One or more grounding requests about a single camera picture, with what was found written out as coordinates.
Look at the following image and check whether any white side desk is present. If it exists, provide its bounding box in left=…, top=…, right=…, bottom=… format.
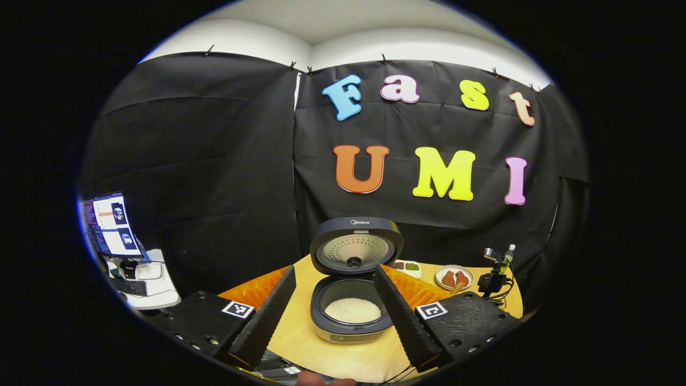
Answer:
left=105, top=248, right=182, bottom=310

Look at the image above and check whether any black keyboard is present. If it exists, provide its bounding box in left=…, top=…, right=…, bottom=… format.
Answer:
left=110, top=278, right=148, bottom=297

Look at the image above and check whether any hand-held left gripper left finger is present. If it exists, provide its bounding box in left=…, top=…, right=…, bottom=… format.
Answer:
left=140, top=264, right=297, bottom=372

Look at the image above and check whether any dark grey rice cooker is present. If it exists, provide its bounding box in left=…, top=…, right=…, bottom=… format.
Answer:
left=310, top=217, right=404, bottom=345

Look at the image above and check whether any black backdrop cloth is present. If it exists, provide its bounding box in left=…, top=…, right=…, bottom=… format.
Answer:
left=78, top=51, right=590, bottom=317

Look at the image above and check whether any white round plate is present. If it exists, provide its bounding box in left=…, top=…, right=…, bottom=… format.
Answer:
left=435, top=264, right=475, bottom=291

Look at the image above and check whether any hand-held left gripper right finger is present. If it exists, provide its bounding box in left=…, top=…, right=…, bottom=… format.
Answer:
left=374, top=264, right=530, bottom=373

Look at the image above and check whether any computer monitor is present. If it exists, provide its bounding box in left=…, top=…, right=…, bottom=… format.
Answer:
left=82, top=191, right=151, bottom=263

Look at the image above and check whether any white divided dish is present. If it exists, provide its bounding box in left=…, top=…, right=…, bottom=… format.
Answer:
left=390, top=260, right=422, bottom=279

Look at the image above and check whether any white rice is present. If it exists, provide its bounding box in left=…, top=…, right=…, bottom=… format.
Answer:
left=324, top=298, right=382, bottom=324

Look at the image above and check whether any white box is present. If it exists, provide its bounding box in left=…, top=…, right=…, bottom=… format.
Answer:
left=134, top=261, right=163, bottom=281

